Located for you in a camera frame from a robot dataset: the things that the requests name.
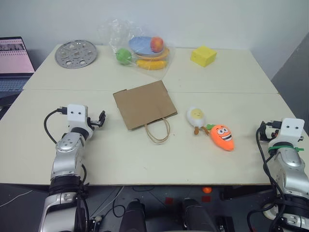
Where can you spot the egg plush toy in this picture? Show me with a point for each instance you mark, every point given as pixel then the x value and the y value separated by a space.
pixel 196 117

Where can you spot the orange carrot plush toy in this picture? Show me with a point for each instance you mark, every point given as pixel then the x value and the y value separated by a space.
pixel 222 137

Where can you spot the yellow toy banana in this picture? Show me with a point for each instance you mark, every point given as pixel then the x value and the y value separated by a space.
pixel 151 64

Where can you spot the orange ball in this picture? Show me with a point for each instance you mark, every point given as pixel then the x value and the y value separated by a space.
pixel 206 189

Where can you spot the blue plate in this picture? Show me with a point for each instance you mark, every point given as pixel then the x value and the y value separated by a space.
pixel 141 45

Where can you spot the clear plastic bag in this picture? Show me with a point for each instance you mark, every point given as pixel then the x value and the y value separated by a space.
pixel 116 36

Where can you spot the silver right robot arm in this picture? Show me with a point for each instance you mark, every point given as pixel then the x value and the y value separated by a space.
pixel 292 174

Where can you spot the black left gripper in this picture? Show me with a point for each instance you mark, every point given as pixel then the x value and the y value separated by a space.
pixel 94 122

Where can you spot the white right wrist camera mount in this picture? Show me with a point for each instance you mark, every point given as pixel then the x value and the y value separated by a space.
pixel 290 130

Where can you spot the open laptop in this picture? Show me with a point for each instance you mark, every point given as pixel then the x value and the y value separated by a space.
pixel 12 62

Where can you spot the white tape roll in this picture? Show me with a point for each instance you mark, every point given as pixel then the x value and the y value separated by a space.
pixel 270 210

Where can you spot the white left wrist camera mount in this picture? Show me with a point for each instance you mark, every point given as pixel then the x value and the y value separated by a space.
pixel 76 115

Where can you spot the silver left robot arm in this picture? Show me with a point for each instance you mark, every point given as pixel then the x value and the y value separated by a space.
pixel 65 154

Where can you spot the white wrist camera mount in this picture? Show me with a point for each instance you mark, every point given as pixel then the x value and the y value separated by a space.
pixel 76 115
pixel 290 130

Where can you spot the red toy apple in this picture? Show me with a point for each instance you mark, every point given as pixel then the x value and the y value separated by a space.
pixel 157 44

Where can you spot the brown paper bag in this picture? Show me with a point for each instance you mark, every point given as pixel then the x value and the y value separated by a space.
pixel 144 106

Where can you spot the dark rounded shape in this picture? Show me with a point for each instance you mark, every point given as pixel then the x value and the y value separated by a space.
pixel 133 216
pixel 196 215

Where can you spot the round metal steamer rack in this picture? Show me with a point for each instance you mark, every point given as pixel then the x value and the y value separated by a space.
pixel 75 54

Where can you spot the green toy apple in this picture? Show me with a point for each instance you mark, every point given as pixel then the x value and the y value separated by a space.
pixel 123 56

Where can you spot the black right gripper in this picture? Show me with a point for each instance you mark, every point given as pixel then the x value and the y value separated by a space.
pixel 270 134

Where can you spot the orange plate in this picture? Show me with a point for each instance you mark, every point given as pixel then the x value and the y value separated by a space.
pixel 162 54

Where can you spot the yellow cheese block toy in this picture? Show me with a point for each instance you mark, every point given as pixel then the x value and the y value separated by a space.
pixel 203 56

